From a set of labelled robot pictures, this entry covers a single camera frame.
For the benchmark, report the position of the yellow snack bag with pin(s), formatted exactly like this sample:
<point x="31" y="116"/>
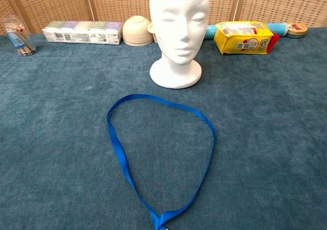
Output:
<point x="240" y="41"/>

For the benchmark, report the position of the wicker folding screen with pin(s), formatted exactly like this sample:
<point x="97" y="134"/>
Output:
<point x="122" y="0"/>

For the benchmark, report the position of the pastel tissue multipack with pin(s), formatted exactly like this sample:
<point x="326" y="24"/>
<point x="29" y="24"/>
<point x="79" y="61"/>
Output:
<point x="81" y="34"/>

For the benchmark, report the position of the clear jar of pencils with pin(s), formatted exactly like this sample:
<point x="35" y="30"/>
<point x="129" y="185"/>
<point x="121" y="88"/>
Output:
<point x="20" y="41"/>

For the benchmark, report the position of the white foam mannequin head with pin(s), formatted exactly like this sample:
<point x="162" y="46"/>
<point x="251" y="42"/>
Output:
<point x="178" y="23"/>

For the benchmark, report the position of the beige lunch box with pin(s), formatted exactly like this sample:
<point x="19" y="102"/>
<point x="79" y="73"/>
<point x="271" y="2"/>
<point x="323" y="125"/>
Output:
<point x="151" y="28"/>

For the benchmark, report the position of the teal tablecloth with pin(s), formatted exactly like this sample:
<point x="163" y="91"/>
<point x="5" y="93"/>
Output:
<point x="51" y="138"/>

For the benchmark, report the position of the beige upturned bowl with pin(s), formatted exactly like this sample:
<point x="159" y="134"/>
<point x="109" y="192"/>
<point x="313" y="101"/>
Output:
<point x="136" y="30"/>

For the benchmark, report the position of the light blue rolled tube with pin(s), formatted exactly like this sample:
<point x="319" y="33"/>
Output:
<point x="210" y="32"/>

